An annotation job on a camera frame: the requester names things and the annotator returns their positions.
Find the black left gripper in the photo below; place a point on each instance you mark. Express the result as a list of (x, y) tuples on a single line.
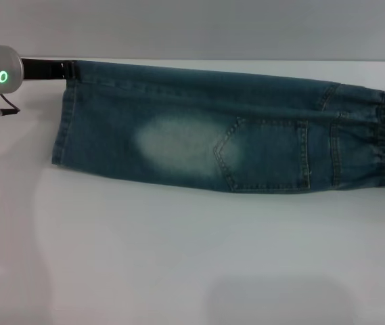
[(41, 69)]

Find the blue denim shorts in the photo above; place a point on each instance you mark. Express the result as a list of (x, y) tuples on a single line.
[(219, 135)]

